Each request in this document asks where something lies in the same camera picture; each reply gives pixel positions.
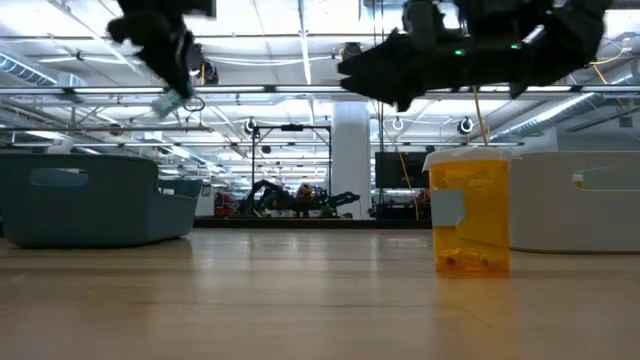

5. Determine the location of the thin yellow cable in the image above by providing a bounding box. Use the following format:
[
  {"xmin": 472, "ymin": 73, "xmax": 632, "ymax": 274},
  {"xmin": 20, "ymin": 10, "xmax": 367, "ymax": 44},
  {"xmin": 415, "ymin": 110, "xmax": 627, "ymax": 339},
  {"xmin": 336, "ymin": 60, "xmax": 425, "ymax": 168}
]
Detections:
[{"xmin": 397, "ymin": 147, "xmax": 421, "ymax": 221}]

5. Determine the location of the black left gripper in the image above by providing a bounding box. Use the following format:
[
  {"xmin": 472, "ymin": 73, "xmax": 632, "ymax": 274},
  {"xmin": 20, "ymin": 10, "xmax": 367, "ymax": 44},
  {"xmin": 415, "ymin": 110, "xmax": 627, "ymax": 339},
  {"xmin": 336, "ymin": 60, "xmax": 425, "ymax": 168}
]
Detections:
[{"xmin": 107, "ymin": 0, "xmax": 217, "ymax": 97}]

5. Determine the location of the white building pillar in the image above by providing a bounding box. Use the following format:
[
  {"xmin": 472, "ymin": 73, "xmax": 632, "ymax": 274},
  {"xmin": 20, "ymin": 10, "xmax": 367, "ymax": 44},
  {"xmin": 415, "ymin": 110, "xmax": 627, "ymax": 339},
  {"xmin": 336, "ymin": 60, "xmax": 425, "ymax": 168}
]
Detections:
[{"xmin": 331, "ymin": 102, "xmax": 372, "ymax": 219}]

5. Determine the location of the yellow hanging cable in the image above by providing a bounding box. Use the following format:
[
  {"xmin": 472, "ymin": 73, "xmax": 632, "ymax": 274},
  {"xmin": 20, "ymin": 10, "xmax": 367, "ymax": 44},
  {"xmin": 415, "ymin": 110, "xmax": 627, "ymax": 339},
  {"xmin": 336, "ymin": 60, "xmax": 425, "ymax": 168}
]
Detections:
[{"xmin": 472, "ymin": 87, "xmax": 490, "ymax": 147}]

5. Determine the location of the silver ceiling duct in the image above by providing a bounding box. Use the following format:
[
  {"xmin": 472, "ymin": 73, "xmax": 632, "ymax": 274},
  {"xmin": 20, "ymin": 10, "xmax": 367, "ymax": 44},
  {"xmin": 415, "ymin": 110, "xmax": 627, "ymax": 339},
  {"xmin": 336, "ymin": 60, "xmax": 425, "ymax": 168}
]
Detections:
[
  {"xmin": 492, "ymin": 59, "xmax": 640, "ymax": 144},
  {"xmin": 0, "ymin": 52, "xmax": 86, "ymax": 104}
]

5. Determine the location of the teal plastic bin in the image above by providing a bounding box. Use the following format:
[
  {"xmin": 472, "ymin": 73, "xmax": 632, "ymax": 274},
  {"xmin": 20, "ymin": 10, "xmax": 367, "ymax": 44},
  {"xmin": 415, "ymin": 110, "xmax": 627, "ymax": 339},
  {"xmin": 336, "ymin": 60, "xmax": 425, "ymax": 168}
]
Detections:
[{"xmin": 0, "ymin": 152, "xmax": 205, "ymax": 250}]

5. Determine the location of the background black frame rig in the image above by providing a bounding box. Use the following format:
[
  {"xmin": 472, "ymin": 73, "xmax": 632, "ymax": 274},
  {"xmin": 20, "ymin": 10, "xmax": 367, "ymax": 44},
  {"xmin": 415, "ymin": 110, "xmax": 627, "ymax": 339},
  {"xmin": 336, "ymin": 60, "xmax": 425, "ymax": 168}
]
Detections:
[{"xmin": 249, "ymin": 123, "xmax": 334, "ymax": 201}]

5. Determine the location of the black aluminium table frame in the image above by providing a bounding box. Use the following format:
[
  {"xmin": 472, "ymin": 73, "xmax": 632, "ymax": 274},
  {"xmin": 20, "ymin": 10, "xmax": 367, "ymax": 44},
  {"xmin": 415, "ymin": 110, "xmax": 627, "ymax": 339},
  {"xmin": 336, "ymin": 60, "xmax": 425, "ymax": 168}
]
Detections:
[{"xmin": 192, "ymin": 217, "xmax": 434, "ymax": 230}]

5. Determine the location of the black ceiling cable reel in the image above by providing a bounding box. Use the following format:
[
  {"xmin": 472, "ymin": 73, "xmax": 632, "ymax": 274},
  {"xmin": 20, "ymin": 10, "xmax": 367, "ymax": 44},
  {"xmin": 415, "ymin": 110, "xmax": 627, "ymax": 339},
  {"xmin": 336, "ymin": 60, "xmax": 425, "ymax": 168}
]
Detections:
[
  {"xmin": 187, "ymin": 43, "xmax": 220, "ymax": 85},
  {"xmin": 339, "ymin": 41, "xmax": 366, "ymax": 64}
]

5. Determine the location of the orange pill bottle grey label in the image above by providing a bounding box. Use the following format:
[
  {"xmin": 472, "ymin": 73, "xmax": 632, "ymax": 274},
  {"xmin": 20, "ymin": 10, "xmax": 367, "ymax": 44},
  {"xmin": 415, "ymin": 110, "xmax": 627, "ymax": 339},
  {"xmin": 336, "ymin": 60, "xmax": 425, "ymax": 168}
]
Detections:
[{"xmin": 421, "ymin": 146, "xmax": 521, "ymax": 279}]

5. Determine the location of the red cabinet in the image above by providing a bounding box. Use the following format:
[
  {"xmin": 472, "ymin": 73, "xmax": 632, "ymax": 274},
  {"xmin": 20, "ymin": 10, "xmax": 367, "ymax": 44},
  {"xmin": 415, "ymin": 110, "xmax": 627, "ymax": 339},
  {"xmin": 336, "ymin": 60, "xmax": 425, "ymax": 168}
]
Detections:
[{"xmin": 214, "ymin": 192, "xmax": 236, "ymax": 217}]

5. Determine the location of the black hanging cable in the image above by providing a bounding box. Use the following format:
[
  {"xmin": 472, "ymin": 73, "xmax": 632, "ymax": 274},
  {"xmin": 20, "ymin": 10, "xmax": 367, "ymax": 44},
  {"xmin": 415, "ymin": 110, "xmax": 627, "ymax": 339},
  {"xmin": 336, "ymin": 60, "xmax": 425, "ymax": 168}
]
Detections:
[{"xmin": 372, "ymin": 99, "xmax": 386, "ymax": 201}]

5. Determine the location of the person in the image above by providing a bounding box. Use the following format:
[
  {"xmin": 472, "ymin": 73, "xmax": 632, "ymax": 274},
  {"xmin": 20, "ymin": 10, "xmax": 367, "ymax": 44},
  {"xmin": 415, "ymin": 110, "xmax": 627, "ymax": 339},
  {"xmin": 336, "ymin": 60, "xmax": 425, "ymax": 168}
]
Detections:
[{"xmin": 295, "ymin": 183, "xmax": 315, "ymax": 217}]

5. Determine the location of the black monitor screen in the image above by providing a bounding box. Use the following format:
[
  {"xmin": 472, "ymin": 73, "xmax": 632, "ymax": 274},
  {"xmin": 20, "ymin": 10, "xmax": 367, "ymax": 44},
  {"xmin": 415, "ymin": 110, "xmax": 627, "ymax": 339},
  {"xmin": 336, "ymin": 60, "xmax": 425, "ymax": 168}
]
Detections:
[{"xmin": 374, "ymin": 151, "xmax": 430, "ymax": 190}]

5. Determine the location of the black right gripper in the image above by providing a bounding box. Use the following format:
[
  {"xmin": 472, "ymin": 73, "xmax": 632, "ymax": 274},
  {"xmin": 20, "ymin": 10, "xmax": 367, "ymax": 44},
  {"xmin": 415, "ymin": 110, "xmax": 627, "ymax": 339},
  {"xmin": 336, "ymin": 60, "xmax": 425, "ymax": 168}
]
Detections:
[{"xmin": 338, "ymin": 0, "xmax": 531, "ymax": 113}]

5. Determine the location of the grey plastic bin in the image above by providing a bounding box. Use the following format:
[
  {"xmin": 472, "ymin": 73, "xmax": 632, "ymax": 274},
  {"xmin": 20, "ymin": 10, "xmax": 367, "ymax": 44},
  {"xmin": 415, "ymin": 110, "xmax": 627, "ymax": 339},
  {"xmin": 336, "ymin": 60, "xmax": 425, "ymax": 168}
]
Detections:
[{"xmin": 508, "ymin": 151, "xmax": 640, "ymax": 254}]

